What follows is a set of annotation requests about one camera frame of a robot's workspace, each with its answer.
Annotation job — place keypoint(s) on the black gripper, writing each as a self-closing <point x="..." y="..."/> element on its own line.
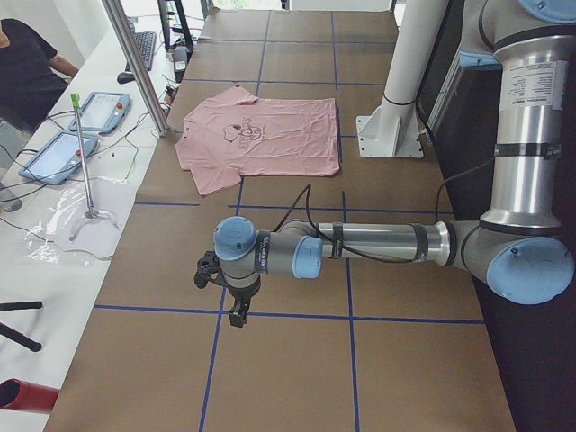
<point x="243" y="293"/>

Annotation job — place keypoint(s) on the pink Snoopy t-shirt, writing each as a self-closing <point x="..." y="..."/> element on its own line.
<point x="236" y="134"/>

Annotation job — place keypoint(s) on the metal stand with green top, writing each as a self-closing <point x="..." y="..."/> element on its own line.
<point x="91" y="215"/>

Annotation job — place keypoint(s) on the clear plastic sheet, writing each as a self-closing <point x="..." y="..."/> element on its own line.
<point x="65" y="224"/>

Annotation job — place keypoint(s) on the red cylinder tube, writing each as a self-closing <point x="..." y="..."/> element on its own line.
<point x="26" y="396"/>

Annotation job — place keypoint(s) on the lower blue teach pendant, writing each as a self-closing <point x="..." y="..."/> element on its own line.
<point x="56" y="162"/>

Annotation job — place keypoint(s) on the blue teach pendant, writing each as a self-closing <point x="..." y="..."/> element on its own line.
<point x="102" y="112"/>
<point x="56" y="162"/>

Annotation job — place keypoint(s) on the upper blue teach pendant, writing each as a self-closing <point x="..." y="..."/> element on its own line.
<point x="102" y="112"/>

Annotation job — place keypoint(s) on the black computer mouse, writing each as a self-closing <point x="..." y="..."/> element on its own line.
<point x="125" y="78"/>

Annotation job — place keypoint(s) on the black power adapter box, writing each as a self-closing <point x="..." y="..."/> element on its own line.
<point x="180" y="62"/>

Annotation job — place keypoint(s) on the black keyboard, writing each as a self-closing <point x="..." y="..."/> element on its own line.
<point x="146" y="43"/>

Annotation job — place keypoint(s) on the person in black shirt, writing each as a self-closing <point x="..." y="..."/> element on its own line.
<point x="32" y="73"/>

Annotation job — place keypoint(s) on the black monitor stand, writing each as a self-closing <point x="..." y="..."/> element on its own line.
<point x="174" y="26"/>

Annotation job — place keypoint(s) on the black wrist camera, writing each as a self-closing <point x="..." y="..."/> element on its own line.
<point x="208" y="270"/>

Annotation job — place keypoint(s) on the aluminium frame post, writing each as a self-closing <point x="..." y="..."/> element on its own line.
<point x="117" y="18"/>

